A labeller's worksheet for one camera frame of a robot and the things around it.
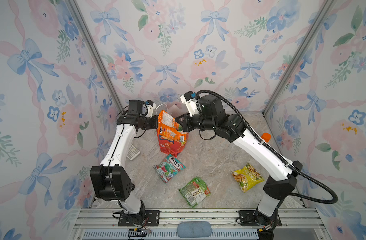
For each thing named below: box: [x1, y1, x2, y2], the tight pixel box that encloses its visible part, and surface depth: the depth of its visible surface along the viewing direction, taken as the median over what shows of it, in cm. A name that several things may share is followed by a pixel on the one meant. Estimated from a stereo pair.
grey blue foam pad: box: [177, 221, 212, 238], surface depth 70 cm
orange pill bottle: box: [261, 132, 272, 143], surface depth 96 cm
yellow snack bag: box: [230, 163, 265, 193], surface depth 86 cm
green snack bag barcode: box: [179, 177, 211, 208], surface depth 83 cm
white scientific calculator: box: [126, 144, 141, 161], surface depth 98 cm
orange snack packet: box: [158, 110, 187, 142], surface depth 69 cm
